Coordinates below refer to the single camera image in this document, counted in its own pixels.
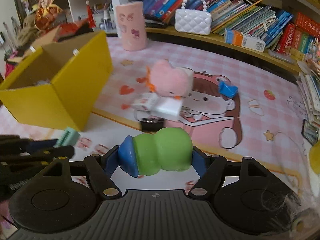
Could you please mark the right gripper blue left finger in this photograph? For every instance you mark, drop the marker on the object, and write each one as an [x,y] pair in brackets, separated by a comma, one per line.
[111,161]

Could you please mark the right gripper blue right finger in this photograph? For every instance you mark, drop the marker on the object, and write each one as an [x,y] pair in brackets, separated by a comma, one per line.
[199,161]

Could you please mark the green and blue toy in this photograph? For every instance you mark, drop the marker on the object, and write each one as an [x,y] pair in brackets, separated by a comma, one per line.
[169,149]

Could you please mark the pink plush heart toy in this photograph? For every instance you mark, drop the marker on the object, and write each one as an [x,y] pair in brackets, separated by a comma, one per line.
[172,81]

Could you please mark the small white red box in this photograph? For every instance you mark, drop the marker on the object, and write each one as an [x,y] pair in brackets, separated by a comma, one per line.
[145,101]

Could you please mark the black binder clip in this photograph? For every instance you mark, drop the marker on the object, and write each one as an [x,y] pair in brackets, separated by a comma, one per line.
[151,124]

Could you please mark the white charger block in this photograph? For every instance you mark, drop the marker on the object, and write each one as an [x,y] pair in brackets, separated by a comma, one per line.
[168,108]

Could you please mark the orange hair clip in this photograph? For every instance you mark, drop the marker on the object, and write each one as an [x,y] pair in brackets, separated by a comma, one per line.
[149,79]

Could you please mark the yellow cardboard box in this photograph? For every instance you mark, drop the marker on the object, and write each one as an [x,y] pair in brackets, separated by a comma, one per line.
[58,84]

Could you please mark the white orange medicine box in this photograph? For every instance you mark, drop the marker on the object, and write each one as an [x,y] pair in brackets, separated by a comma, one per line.
[244,40]

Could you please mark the stack of magazines right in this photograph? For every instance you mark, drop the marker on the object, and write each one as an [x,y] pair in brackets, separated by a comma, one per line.
[308,83]

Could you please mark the wooden shelf board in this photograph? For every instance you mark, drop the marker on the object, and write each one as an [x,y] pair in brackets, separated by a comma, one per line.
[215,43]

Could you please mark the white pen holder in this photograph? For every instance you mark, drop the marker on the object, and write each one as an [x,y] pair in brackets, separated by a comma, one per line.
[108,22]

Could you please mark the white quilted pearl handbag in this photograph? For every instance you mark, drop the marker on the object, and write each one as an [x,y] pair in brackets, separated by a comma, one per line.
[193,21]

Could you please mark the pink cylindrical holder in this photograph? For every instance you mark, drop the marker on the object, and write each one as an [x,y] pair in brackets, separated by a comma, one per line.
[131,25]

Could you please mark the row of leaning books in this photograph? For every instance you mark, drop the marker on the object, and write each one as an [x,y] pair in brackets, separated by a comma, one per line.
[264,22]

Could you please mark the red gold festive decoration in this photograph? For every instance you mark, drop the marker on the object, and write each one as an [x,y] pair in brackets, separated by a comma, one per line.
[46,14]

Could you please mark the red dictionary books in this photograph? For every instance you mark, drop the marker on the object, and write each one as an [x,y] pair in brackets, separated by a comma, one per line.
[298,37]

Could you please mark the white shelf cabinet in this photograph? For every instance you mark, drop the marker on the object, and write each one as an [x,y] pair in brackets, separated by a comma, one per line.
[90,0]

